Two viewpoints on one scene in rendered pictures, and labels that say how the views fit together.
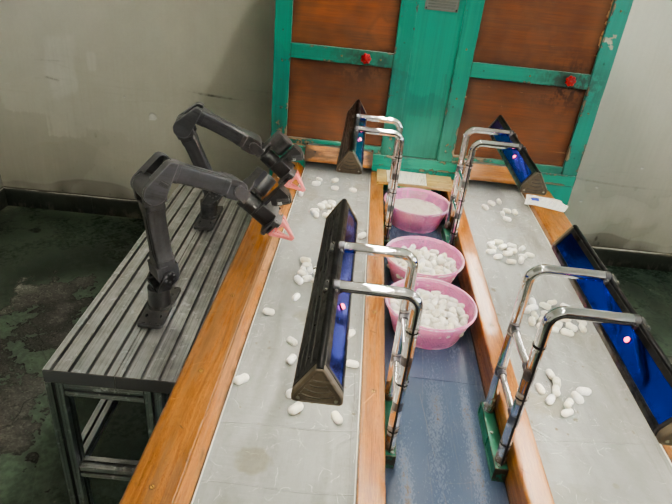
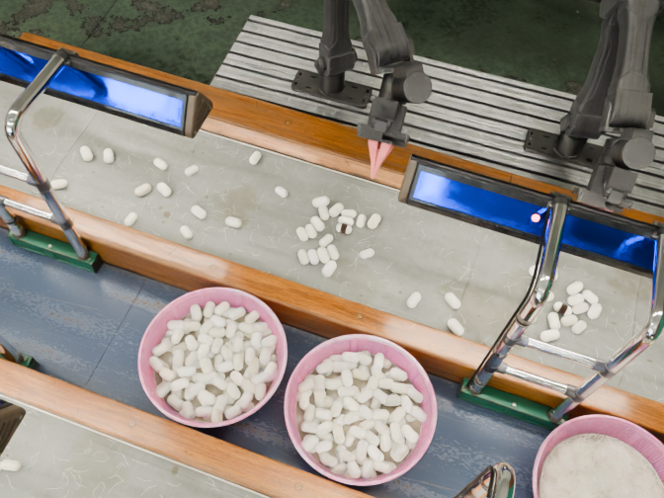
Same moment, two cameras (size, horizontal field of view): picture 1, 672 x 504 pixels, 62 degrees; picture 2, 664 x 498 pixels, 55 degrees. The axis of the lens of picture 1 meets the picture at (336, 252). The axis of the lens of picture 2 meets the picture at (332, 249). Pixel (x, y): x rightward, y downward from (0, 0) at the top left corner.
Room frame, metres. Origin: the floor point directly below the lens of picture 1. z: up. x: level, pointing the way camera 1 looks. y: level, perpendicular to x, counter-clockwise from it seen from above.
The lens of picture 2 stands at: (1.65, -0.64, 1.86)
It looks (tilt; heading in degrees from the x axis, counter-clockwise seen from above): 59 degrees down; 105
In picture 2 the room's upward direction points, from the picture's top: 4 degrees clockwise
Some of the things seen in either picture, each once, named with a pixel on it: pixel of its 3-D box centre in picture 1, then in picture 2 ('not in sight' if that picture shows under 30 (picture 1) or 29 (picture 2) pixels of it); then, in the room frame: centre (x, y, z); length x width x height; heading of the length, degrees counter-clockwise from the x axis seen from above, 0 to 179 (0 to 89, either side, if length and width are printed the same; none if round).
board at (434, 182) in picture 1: (414, 180); not in sight; (2.29, -0.31, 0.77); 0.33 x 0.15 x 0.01; 89
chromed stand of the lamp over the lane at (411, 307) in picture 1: (363, 354); (41, 159); (0.93, -0.08, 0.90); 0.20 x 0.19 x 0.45; 179
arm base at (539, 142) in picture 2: (208, 208); (571, 139); (1.92, 0.50, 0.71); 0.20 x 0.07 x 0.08; 1
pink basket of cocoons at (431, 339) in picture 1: (428, 315); (215, 362); (1.35, -0.29, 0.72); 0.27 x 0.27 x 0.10
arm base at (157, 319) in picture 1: (159, 296); (332, 78); (1.32, 0.50, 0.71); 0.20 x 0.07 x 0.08; 1
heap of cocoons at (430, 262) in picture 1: (421, 268); (358, 413); (1.63, -0.29, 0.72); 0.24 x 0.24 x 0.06
